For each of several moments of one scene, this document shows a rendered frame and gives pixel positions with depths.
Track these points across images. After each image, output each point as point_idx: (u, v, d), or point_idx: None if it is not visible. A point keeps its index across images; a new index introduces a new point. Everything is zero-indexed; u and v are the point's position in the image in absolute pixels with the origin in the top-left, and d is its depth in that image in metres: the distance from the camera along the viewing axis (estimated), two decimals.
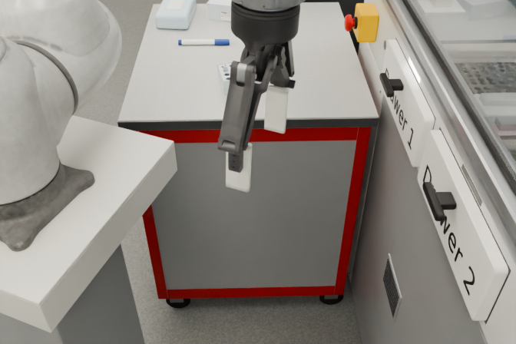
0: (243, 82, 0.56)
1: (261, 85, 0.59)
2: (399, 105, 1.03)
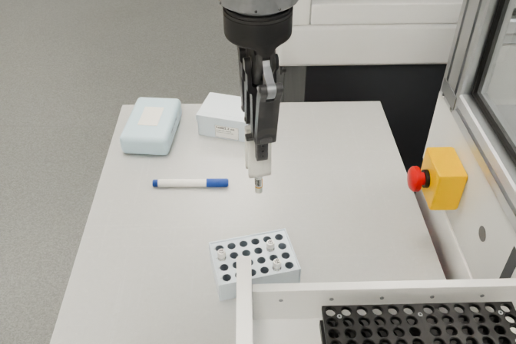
0: (272, 98, 0.58)
1: None
2: None
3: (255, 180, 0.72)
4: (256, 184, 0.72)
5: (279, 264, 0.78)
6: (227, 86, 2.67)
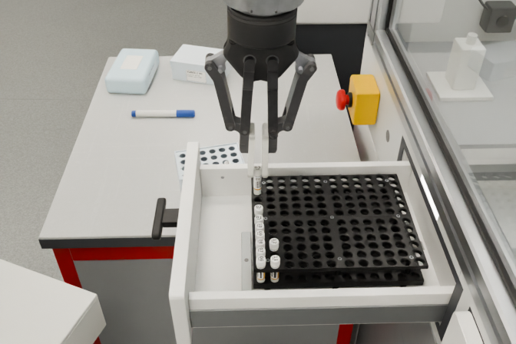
0: (306, 73, 0.62)
1: None
2: None
3: None
4: None
5: None
6: None
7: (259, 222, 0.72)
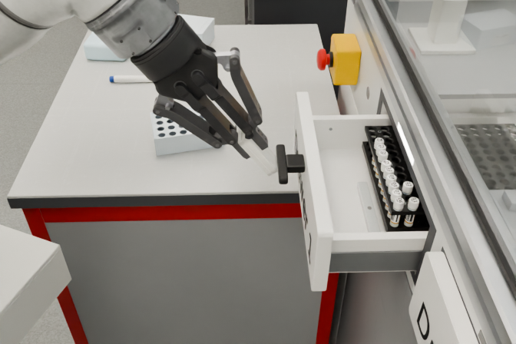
0: (239, 66, 0.62)
1: (219, 80, 0.64)
2: (302, 190, 0.73)
3: None
4: None
5: (383, 140, 0.74)
6: None
7: (388, 167, 0.70)
